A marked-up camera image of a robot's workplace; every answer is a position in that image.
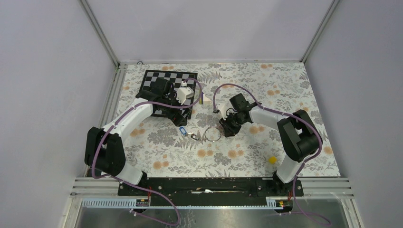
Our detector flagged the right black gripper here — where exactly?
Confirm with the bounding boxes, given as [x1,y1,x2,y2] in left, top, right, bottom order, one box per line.
[219,112,246,138]

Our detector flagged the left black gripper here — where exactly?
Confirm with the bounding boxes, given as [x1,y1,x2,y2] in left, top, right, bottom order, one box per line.
[160,90,191,126]

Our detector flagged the blue tag key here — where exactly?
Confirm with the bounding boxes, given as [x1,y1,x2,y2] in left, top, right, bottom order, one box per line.
[179,126,193,137]

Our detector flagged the metal keyring with keys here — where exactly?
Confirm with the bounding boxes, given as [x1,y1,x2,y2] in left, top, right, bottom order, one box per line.
[204,126,223,143]

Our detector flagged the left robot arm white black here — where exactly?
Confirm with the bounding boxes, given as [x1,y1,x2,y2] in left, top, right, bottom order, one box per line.
[84,77,194,195]

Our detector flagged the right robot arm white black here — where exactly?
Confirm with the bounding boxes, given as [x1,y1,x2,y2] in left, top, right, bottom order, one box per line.
[215,94,323,196]

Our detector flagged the black white chessboard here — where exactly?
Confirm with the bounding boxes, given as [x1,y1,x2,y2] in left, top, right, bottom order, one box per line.
[135,70,198,120]

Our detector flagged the green white small block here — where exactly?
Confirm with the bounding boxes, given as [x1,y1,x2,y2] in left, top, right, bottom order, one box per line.
[199,92,212,105]

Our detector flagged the floral patterned mat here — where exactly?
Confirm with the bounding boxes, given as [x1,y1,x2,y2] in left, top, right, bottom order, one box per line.
[116,63,340,177]

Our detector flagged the yellow small cube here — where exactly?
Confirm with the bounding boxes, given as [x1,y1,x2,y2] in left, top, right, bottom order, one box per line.
[268,156,277,164]

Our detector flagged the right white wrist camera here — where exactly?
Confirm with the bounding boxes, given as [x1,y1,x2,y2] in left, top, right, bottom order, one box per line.
[213,103,234,120]

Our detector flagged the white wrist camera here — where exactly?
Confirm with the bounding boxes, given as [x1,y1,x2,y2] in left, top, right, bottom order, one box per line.
[176,82,194,105]
[213,103,234,120]

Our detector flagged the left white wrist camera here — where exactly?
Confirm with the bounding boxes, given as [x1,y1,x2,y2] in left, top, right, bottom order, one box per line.
[176,82,194,105]

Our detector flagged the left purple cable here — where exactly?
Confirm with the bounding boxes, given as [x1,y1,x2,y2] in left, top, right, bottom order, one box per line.
[91,77,204,227]

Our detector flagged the purple cable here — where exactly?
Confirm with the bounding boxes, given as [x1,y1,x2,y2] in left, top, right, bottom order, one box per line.
[91,77,204,227]
[212,84,333,227]

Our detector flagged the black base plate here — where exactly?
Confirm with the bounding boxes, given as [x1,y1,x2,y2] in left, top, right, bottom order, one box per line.
[117,177,304,205]

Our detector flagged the white slotted cable duct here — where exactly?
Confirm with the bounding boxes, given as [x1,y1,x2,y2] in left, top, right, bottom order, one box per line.
[81,198,284,210]

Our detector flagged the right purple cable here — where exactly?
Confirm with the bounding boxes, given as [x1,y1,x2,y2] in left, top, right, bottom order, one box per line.
[212,84,333,227]

